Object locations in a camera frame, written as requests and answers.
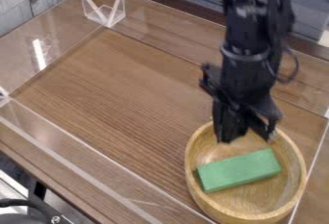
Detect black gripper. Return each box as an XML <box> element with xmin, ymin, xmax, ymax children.
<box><xmin>199</xmin><ymin>41</ymin><xmax>282</xmax><ymax>143</ymax></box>

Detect green rectangular block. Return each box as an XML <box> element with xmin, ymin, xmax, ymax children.
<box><xmin>195</xmin><ymin>148</ymin><xmax>281</xmax><ymax>193</ymax></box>

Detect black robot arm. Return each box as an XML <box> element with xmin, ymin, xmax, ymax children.
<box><xmin>199</xmin><ymin>0</ymin><xmax>295</xmax><ymax>143</ymax></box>

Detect brown wooden bowl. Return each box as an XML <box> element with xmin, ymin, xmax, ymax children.
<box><xmin>184</xmin><ymin>123</ymin><xmax>306</xmax><ymax>224</ymax></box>

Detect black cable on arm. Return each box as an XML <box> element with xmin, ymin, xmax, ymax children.
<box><xmin>267</xmin><ymin>46</ymin><xmax>301</xmax><ymax>85</ymax></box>

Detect clear acrylic corner bracket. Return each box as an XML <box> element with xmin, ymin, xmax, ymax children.
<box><xmin>81</xmin><ymin>0</ymin><xmax>125</xmax><ymax>28</ymax></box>

